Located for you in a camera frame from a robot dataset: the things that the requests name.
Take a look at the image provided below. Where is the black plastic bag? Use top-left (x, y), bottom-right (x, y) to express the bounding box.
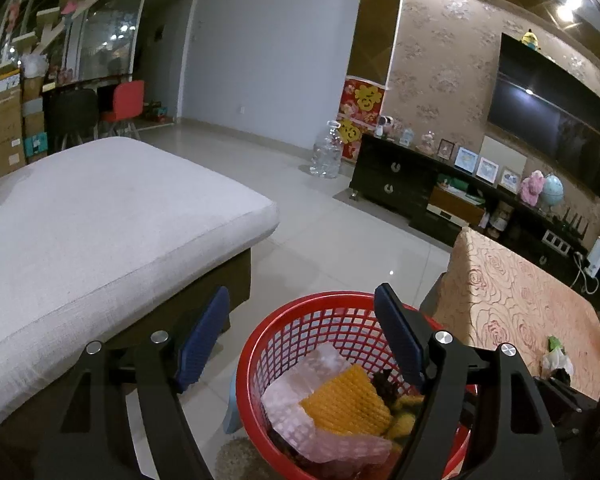
top-left (550, 367), bottom-right (571, 386)

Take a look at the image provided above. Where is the white foam net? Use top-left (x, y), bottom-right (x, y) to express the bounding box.
top-left (541, 348), bottom-right (574, 378)

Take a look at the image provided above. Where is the green wrapper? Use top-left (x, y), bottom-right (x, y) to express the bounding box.
top-left (547, 336), bottom-right (564, 352)

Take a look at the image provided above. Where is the orange black small wrapper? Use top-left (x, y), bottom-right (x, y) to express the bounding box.
top-left (385, 394), bottom-right (425, 446)

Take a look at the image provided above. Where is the yellow foam fruit net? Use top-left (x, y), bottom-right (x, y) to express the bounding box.
top-left (300, 364), bottom-right (392, 437)

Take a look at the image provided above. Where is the red plastic mesh basket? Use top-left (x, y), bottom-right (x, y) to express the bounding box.
top-left (234, 290), bottom-right (474, 480)

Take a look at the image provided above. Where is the rose pattern tablecloth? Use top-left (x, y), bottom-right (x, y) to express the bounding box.
top-left (432, 228), bottom-right (600, 400)

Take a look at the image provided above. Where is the blue plastic stool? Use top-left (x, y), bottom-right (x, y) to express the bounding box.
top-left (223, 374), bottom-right (242, 434)

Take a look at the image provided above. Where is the black tv cabinet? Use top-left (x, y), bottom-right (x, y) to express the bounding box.
top-left (350, 134), bottom-right (600, 311)

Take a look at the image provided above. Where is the white router box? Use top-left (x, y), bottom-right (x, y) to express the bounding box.
top-left (584, 236), bottom-right (600, 278)

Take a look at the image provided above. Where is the clear water jug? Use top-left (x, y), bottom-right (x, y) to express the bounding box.
top-left (310, 120), bottom-right (343, 179)

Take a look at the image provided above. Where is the pink plush toy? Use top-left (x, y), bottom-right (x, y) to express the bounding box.
top-left (519, 170), bottom-right (545, 207)

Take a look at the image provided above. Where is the light blue globe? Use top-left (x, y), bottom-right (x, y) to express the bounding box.
top-left (540, 174), bottom-right (565, 208)

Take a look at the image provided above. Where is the red festive poster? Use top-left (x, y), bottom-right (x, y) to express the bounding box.
top-left (336, 76), bottom-right (386, 162)

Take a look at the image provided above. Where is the red chair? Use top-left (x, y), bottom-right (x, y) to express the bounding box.
top-left (102, 80), bottom-right (145, 140)

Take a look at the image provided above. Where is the wall mounted television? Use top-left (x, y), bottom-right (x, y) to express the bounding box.
top-left (488, 34), bottom-right (600, 198)

